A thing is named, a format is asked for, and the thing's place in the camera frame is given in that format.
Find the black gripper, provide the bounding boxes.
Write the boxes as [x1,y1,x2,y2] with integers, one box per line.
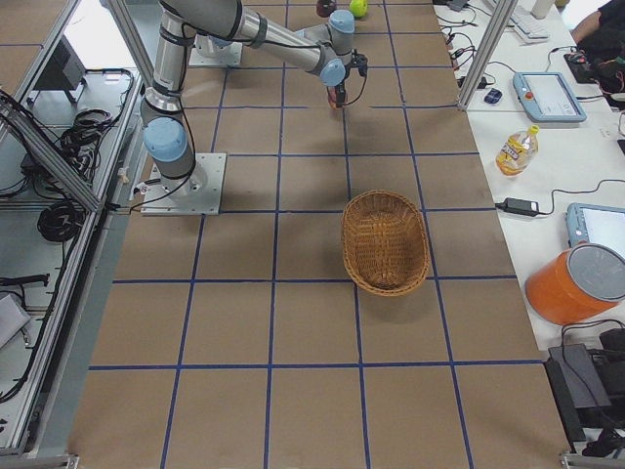
[334,84,347,107]

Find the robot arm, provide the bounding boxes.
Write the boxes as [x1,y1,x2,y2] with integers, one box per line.
[177,1,367,108]
[141,1,352,200]

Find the wicker basket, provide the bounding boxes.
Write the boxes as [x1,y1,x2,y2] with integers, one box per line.
[342,190,430,297]

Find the green apple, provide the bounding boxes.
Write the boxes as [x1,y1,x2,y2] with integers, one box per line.
[349,0,368,19]

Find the dark red apple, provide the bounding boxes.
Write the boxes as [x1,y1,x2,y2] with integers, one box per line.
[315,0,337,18]

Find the dark blue checkered pouch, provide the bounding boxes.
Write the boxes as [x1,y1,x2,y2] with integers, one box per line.
[483,88,503,105]

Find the orange juice bottle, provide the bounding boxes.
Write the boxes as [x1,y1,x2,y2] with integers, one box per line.
[495,125,540,176]

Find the white keyboard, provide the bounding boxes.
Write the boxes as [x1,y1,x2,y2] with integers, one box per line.
[509,6,551,44]

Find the black power adapter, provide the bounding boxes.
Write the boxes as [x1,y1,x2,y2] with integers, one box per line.
[501,197,540,217]

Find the blue teach pendant far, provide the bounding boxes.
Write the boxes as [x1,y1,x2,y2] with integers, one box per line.
[513,72,587,123]

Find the blue teach pendant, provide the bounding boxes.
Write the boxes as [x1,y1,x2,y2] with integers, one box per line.
[513,72,587,123]
[565,202,624,256]

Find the person in dark clothes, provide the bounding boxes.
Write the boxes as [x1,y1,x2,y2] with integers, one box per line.
[571,1,624,94]

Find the blue teach pendant near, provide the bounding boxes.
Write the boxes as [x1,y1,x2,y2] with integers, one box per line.
[565,202,624,256]

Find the orange cylindrical container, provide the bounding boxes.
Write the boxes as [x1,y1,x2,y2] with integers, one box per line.
[524,243,624,325]

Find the black equipment box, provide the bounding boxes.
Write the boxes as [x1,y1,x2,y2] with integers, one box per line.
[544,344,611,446]

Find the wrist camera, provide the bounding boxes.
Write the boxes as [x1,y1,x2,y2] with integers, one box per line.
[350,49,368,78]

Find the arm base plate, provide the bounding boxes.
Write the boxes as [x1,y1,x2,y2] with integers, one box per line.
[140,153,227,216]
[188,34,242,68]

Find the aluminium frame post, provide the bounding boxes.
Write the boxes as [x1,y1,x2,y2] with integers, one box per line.
[457,0,518,110]

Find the aluminium side frame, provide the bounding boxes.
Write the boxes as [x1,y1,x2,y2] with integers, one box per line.
[1,1,143,464]

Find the coiled black cables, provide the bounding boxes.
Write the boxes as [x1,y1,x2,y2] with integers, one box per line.
[37,197,84,243]

